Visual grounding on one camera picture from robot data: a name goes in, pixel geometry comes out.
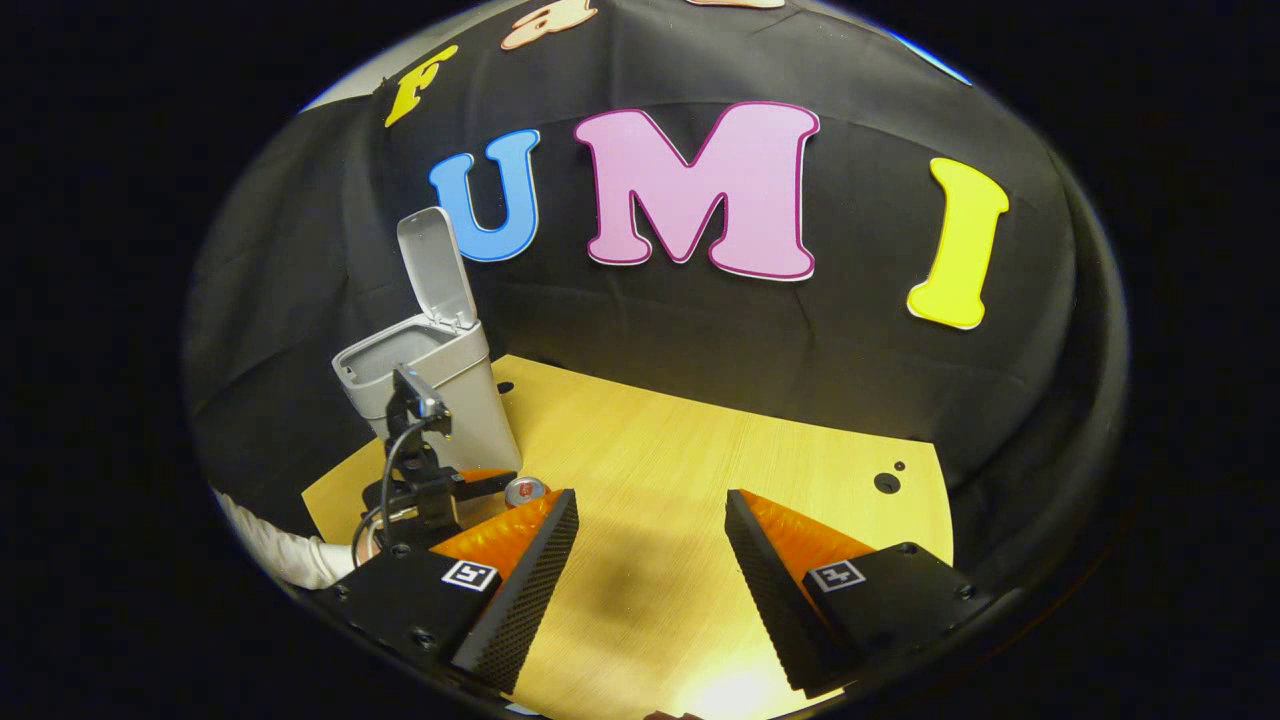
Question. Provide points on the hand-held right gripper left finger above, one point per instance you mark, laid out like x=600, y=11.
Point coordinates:
x=530, y=600

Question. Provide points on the white desktop garbage bin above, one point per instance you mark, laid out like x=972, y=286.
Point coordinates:
x=465, y=385

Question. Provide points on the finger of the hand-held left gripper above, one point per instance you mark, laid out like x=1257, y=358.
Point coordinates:
x=490, y=485

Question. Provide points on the wooden desktop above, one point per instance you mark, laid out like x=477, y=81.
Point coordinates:
x=650, y=450

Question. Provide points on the red pop can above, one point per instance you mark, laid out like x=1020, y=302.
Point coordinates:
x=527, y=491

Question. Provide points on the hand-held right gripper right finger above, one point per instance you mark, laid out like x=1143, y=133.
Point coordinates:
x=780, y=610

